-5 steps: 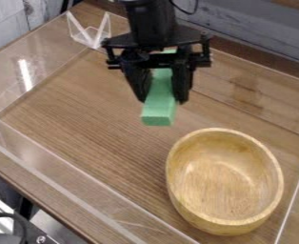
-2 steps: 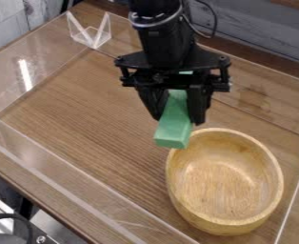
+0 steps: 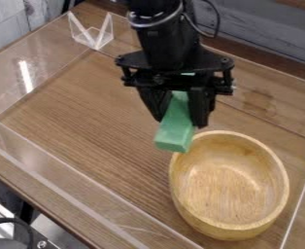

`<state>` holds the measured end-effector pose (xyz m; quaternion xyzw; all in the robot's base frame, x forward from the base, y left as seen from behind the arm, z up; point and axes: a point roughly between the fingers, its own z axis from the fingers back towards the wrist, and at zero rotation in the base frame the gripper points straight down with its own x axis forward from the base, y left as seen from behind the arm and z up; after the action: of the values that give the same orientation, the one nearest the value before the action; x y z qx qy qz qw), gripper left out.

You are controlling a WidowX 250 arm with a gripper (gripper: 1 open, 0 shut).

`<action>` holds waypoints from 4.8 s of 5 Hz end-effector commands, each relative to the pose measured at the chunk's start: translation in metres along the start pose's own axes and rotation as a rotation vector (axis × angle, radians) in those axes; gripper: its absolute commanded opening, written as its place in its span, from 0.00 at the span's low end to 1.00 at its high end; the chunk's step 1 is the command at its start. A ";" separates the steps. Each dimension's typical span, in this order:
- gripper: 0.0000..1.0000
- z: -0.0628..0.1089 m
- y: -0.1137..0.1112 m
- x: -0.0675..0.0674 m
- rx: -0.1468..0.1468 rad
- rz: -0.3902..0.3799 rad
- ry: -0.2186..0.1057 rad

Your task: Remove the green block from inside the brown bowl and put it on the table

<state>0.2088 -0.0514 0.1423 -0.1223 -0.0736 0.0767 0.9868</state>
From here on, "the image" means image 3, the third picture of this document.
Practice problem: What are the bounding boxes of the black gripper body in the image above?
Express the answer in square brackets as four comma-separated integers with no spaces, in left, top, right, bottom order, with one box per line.
[117,0,235,94]

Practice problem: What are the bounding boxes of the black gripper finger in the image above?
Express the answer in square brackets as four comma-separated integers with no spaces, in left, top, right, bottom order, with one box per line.
[137,88,173,122]
[188,88,216,127]

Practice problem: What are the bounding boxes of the green rectangular block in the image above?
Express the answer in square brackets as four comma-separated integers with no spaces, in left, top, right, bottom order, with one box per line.
[153,72,197,155]

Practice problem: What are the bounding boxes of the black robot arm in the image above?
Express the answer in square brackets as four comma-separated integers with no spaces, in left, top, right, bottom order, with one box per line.
[116,0,235,128]

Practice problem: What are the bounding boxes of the brown wooden bowl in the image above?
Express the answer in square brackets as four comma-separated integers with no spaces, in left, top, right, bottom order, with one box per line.
[169,130,291,241]

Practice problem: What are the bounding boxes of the clear acrylic corner bracket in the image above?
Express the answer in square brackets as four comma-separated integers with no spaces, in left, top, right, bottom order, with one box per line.
[68,12,115,51]

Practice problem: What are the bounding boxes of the clear acrylic wall panels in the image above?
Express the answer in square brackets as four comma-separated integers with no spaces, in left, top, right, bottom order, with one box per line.
[0,18,305,249]

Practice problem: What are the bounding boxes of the black metal base plate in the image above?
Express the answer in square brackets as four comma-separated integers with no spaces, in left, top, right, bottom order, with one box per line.
[14,218,61,249]

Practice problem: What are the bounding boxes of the black cable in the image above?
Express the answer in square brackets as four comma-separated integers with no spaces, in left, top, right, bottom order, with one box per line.
[0,217,35,249]

